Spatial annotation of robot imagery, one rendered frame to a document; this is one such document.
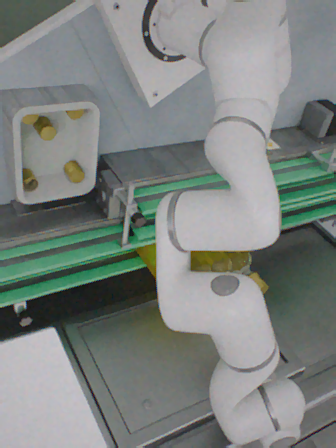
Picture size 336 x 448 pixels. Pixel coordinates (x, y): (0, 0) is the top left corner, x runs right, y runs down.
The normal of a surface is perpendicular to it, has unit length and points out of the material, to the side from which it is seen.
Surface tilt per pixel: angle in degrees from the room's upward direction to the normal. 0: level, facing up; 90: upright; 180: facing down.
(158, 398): 90
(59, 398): 90
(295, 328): 90
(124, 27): 5
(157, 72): 5
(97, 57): 0
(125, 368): 90
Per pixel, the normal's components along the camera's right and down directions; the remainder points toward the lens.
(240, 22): -0.22, -0.64
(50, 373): 0.15, -0.77
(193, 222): -0.46, 0.09
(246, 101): 0.02, -0.60
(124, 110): 0.48, 0.61
